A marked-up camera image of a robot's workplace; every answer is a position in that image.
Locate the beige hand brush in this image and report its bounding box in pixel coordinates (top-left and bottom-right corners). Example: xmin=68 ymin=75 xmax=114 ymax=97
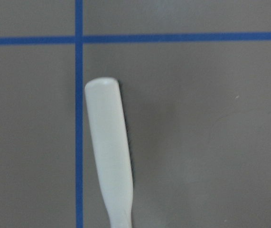
xmin=84 ymin=77 xmax=133 ymax=228

